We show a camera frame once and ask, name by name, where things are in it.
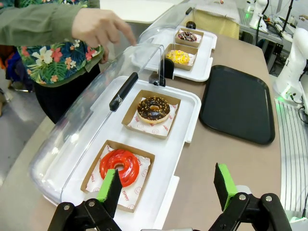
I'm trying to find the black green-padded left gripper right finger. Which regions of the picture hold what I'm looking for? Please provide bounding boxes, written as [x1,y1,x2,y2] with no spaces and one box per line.
[208,163,293,231]

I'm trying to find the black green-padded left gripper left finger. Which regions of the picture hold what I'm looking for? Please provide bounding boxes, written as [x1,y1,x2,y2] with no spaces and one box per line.
[48,168,124,231]

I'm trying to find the person's left forearm green sleeve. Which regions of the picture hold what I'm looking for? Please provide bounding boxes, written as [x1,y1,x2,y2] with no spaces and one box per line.
[0,0,101,47]

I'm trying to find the brown cardboard donut tray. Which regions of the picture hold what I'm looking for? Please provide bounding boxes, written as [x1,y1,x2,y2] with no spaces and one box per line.
[164,43,199,71]
[80,140,156,214]
[121,90,181,140]
[175,27,205,48]

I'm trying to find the red glazed donut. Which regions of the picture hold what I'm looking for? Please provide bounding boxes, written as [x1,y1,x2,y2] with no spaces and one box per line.
[99,149,141,188]

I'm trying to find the black serving tray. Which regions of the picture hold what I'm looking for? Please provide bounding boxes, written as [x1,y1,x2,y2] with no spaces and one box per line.
[198,64,276,145]

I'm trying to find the chocolate donut with nut crumbs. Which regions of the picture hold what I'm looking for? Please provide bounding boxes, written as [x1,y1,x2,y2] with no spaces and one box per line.
[137,96,171,124]

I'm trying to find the yellow sprinkled donut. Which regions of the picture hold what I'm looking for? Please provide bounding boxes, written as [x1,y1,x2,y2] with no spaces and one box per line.
[166,49,191,65]

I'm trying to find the chocolate donut colourful sprinkles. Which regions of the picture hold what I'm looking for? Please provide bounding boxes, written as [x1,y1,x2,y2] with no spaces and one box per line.
[177,31,198,42]

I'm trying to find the person's left hand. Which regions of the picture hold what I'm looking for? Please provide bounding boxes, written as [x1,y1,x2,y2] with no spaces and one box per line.
[71,8,138,64]

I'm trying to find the white red-printed paper liner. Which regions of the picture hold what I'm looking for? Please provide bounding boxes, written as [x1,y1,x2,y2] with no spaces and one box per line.
[85,144,152,210]
[127,97,179,137]

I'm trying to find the white display case base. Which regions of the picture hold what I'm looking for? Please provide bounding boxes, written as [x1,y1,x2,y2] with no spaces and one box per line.
[141,28,218,83]
[61,75,202,231]

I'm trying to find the white striped mat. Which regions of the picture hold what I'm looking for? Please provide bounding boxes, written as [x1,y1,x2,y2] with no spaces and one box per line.
[274,98,308,213]

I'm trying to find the clear plastic case lid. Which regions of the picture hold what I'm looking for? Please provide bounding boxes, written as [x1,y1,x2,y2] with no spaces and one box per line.
[138,1,197,50]
[28,38,167,205]

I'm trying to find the person's torso floral shirt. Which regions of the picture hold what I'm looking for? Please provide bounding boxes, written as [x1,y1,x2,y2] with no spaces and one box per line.
[16,0,105,124]

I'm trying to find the yellow tablecloth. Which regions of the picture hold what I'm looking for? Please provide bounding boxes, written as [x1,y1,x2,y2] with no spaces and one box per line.
[185,10,241,39]

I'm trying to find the white mesh mat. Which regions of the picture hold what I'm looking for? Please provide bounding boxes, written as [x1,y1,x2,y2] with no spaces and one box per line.
[194,1,242,24]

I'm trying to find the white background table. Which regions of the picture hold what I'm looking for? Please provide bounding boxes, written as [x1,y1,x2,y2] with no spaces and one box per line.
[99,0,176,24]

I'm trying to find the black lid handle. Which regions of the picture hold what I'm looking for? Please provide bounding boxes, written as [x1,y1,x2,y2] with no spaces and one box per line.
[109,72,140,112]

